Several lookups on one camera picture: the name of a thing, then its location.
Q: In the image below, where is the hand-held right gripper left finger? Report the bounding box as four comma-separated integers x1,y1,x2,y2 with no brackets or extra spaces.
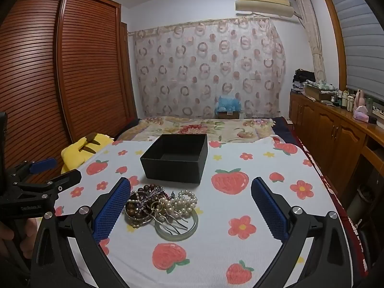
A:
30,177,132,288

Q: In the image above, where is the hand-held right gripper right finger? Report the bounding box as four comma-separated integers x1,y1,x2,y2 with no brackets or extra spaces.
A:
250,177,354,288

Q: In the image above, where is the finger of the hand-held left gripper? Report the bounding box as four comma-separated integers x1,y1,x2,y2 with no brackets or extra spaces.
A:
7,157,58,183
18,169,82,198

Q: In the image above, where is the brown wooden bead bracelet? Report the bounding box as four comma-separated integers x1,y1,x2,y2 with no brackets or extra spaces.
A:
125,184,164,221

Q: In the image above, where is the metal hair fork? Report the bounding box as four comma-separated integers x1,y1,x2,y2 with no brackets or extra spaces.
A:
150,201,189,234

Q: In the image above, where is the green jade bangle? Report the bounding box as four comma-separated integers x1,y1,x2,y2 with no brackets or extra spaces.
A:
154,208,199,242

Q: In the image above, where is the black box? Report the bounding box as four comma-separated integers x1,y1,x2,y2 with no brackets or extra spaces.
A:
140,133,208,185

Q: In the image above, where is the white pearl bracelet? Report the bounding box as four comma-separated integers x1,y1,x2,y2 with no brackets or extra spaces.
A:
157,190,198,218

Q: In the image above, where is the person's left hand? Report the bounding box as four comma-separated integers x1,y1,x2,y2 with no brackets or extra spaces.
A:
0,217,39,246

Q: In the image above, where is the yellow plush pillow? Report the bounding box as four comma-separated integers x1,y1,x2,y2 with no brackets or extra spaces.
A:
61,132,114,174

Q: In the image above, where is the strawberry print white blanket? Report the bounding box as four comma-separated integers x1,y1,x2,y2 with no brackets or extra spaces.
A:
54,136,354,288

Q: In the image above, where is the wooden cabinet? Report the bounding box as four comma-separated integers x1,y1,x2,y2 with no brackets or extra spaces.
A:
288,91,384,234

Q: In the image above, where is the brown slatted wooden wardrobe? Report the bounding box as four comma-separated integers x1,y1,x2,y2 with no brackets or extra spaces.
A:
0,0,140,186

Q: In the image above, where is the small cardboard box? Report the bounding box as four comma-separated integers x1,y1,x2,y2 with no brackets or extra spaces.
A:
216,110,240,120

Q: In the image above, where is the floral blanket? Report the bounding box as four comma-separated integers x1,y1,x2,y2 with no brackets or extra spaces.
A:
115,116,278,144

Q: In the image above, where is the blue plastic bag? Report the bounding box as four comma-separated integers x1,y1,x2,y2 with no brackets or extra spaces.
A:
214,95,242,113

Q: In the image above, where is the wooden box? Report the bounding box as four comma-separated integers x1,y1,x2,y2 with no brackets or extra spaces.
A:
304,84,333,102

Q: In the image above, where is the pink tissue pack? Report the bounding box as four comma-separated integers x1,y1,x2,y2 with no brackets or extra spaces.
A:
352,106,369,122

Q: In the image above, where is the row of bottles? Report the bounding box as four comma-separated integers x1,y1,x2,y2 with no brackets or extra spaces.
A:
330,88,365,110

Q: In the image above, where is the green floral cloth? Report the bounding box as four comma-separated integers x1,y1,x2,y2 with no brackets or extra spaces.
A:
306,79,339,92

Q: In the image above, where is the pile of dark clothes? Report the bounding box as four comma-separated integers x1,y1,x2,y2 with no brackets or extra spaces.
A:
292,69,315,90

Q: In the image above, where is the circle patterned curtain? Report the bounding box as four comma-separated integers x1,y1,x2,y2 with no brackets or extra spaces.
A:
127,16,287,120

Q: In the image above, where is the beige side curtain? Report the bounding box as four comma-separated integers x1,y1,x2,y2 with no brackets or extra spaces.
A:
292,0,327,84

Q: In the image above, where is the grey window blind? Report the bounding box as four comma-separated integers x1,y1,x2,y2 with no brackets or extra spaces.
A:
324,0,384,108

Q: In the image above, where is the beige air conditioner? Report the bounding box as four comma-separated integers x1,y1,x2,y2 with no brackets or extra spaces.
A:
235,0,296,18

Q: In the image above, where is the wooden window frame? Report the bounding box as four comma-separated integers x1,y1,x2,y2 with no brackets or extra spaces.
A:
318,0,348,92

